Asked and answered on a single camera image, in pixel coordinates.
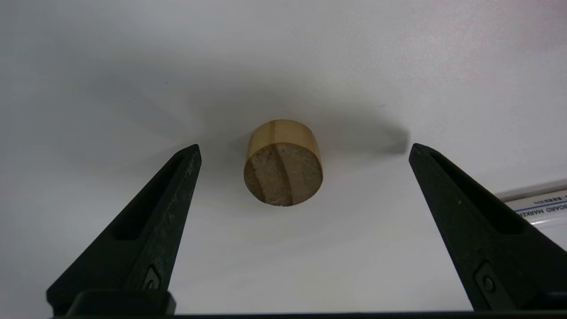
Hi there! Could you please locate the small wooden cylinder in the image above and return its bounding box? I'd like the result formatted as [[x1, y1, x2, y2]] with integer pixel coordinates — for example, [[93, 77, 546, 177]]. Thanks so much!
[[243, 120, 324, 207]]

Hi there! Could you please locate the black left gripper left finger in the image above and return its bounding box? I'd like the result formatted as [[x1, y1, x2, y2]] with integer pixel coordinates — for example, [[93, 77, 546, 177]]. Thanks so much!
[[46, 144, 202, 317]]

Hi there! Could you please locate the blue white whiteboard marker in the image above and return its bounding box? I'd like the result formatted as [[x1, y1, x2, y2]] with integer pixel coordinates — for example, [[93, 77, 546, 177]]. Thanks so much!
[[495, 179, 567, 230]]

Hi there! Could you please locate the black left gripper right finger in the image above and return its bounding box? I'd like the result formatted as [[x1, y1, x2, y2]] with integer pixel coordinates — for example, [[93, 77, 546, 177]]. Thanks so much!
[[408, 143, 567, 312]]

